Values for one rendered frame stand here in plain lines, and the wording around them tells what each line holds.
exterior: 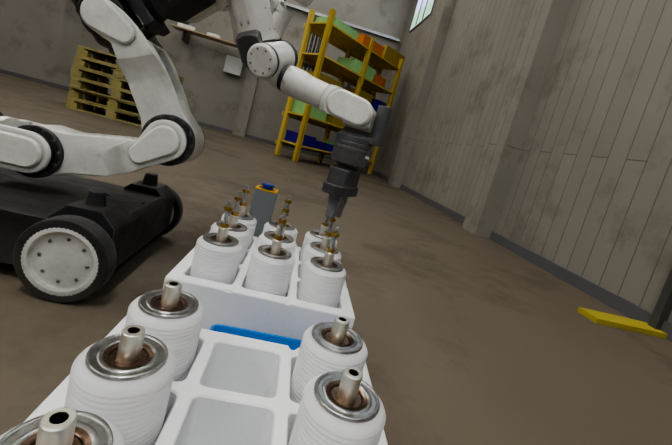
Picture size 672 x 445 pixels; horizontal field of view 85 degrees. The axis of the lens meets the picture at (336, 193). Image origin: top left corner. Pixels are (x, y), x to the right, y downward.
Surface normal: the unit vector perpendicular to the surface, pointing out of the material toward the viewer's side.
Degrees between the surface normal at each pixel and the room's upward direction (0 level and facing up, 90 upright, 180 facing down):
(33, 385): 0
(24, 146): 90
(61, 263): 90
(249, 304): 90
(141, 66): 113
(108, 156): 106
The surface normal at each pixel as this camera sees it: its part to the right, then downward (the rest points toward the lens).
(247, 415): 0.08, 0.16
